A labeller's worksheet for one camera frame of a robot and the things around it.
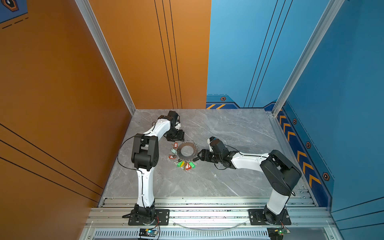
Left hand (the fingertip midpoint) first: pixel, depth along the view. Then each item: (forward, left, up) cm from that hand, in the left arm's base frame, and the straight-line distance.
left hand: (180, 138), depth 100 cm
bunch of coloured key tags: (-18, -5, -3) cm, 19 cm away
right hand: (-14, -13, +1) cm, 19 cm away
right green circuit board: (-51, -50, -5) cm, 72 cm away
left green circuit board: (-52, +9, -4) cm, 53 cm away
